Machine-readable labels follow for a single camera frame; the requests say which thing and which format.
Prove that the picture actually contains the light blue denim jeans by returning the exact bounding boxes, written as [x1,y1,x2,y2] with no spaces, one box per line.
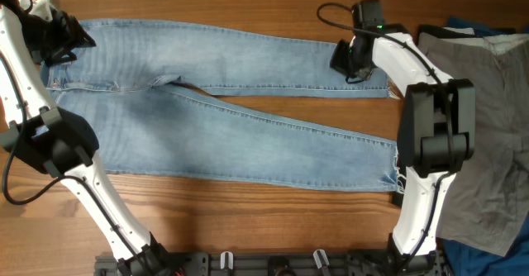
[41,19,398,192]

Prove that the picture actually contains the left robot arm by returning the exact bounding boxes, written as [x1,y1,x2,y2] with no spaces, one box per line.
[1,0,179,275]

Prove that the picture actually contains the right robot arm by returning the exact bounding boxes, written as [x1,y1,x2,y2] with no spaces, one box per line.
[330,0,475,275]

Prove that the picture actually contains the grey folded shorts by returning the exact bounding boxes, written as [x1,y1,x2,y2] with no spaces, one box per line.
[417,31,529,258]

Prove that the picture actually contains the dark blue folded garment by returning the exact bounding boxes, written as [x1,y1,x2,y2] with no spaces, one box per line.
[444,16,529,276]

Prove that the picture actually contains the right grey rail clip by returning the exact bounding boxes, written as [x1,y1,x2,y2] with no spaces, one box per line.
[312,249,330,269]

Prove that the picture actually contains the grey rail clip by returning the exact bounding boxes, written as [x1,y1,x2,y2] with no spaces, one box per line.
[312,249,330,269]
[220,251,234,270]

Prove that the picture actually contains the left grey rail clip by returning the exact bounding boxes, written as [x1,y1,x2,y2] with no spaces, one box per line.
[220,251,234,270]

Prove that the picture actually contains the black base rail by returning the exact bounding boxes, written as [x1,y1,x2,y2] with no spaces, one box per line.
[93,249,398,276]

